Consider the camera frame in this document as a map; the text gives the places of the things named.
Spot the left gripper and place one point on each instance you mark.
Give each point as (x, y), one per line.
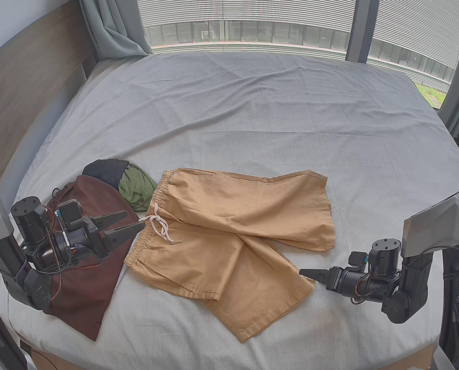
(79, 245)

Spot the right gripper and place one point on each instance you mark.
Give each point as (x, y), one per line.
(345, 281)

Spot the tan shorts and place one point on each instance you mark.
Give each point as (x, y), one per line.
(233, 237)

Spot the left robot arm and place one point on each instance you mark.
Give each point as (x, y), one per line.
(25, 279)

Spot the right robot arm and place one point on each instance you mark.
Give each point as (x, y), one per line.
(437, 222)

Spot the bed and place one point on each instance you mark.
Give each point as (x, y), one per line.
(252, 110)

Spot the green garment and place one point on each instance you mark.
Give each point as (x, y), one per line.
(137, 187)

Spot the black garment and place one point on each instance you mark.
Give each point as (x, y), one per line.
(102, 172)

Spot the brown shorts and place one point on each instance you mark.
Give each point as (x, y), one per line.
(87, 306)

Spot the window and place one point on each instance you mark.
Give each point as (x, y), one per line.
(252, 6)

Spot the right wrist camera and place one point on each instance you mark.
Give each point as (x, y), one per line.
(357, 260)

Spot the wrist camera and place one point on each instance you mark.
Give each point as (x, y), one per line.
(357, 260)
(71, 212)

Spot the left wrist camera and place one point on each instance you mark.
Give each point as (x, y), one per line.
(71, 212)

